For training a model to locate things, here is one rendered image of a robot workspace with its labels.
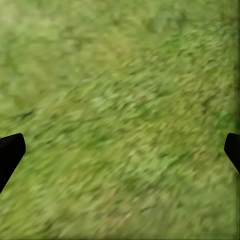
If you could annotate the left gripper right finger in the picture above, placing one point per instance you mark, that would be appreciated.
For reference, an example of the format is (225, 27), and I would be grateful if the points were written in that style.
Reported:
(232, 149)

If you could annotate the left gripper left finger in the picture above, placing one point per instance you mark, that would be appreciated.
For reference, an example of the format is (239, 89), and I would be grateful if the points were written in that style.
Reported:
(12, 150)

